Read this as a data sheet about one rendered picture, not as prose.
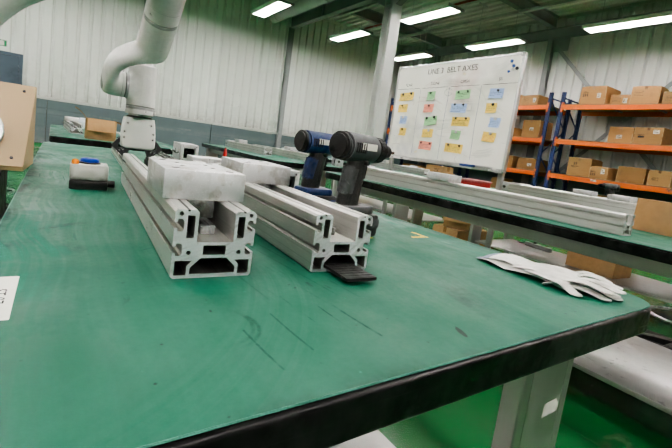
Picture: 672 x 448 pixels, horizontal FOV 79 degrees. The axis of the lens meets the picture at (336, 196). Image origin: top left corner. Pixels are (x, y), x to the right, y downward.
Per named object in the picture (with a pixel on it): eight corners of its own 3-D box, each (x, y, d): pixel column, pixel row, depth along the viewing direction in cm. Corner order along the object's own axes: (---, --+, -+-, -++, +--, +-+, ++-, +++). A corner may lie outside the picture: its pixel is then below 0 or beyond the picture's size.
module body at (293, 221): (189, 187, 126) (192, 160, 125) (222, 189, 131) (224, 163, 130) (309, 272, 58) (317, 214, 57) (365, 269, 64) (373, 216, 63)
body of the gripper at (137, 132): (155, 116, 136) (152, 149, 137) (121, 111, 130) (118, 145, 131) (158, 116, 129) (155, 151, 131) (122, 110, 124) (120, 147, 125)
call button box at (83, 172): (69, 183, 102) (71, 159, 102) (113, 186, 108) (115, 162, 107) (68, 188, 96) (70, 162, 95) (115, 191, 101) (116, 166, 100)
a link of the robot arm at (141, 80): (125, 103, 123) (157, 109, 129) (128, 59, 122) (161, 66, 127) (120, 104, 130) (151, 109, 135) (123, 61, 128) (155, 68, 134)
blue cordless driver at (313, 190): (282, 208, 111) (292, 127, 108) (336, 208, 124) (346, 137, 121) (298, 214, 105) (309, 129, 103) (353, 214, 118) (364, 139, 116)
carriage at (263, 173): (218, 184, 98) (221, 155, 97) (261, 187, 104) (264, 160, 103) (239, 195, 84) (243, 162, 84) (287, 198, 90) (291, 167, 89)
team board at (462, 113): (359, 238, 460) (385, 62, 438) (392, 237, 489) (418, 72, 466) (467, 284, 338) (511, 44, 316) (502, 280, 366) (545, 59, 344)
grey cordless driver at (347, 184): (311, 232, 86) (326, 128, 83) (368, 227, 101) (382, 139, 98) (338, 241, 81) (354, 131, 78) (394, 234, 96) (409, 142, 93)
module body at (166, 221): (120, 182, 115) (123, 153, 114) (158, 185, 121) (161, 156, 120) (169, 279, 48) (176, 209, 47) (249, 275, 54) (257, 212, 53)
